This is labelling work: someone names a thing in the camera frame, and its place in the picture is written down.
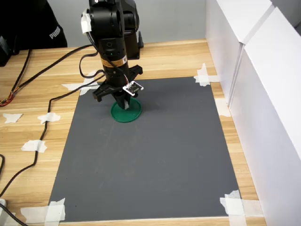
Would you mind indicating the white tape piece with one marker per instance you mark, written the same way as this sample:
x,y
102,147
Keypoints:
x,y
13,117
33,146
223,108
48,117

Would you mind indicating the person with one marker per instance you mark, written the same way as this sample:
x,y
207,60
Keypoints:
x,y
28,23

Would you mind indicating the round green lid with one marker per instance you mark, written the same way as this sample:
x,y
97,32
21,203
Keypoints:
x,y
131,114

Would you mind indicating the small camera circuit board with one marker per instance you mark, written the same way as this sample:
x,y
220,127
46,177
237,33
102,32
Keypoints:
x,y
132,87

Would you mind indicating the dark grey mat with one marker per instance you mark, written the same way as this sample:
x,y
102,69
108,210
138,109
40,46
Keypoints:
x,y
141,164

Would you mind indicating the black device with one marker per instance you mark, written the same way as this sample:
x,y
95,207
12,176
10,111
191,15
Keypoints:
x,y
3,51

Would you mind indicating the white tape wad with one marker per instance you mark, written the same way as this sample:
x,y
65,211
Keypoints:
x,y
85,23

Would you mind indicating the white partition panel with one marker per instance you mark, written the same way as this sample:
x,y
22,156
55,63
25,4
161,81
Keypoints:
x,y
221,47
270,117

